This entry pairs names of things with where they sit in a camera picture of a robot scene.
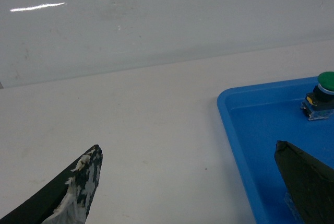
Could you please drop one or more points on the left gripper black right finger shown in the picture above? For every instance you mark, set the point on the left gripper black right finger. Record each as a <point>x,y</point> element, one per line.
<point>309,182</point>

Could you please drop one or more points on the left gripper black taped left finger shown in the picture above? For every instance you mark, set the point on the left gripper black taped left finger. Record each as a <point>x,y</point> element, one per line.
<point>65,199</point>

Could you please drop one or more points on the green mushroom push button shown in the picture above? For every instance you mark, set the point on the green mushroom push button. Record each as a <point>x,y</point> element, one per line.
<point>318,104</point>

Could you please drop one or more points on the blue plastic tray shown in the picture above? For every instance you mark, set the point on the blue plastic tray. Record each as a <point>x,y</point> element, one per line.
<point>255,118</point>

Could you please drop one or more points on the white table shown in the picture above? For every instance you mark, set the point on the white table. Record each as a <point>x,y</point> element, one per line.
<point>166,156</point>

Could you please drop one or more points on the whiteboard panel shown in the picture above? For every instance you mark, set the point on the whiteboard panel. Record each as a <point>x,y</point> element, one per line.
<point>48,40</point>

